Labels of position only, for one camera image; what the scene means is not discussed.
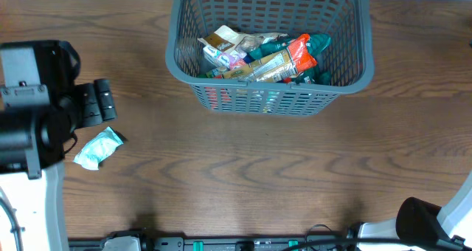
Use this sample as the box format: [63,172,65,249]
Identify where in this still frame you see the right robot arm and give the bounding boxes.
[348,176,471,251]

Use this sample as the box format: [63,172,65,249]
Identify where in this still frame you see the grey plastic basket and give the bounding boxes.
[165,0,374,116]

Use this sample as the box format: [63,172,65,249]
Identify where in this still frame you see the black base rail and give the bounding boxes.
[69,230,340,251]

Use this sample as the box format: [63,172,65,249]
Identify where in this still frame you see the green Nescafe coffee bag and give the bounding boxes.
[248,34,331,85]

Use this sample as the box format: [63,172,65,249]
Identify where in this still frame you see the beige paper pouch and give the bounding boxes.
[197,24,289,55]

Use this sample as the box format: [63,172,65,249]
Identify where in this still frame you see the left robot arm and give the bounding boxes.
[1,40,117,250]

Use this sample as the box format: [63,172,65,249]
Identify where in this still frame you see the light green small packet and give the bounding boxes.
[74,127,124,171]

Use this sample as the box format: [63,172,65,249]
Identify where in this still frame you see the Kleenex tissue multipack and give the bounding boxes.
[203,45,254,70]

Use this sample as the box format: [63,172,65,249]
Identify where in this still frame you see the orange biscuit pack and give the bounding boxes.
[213,33,318,83]

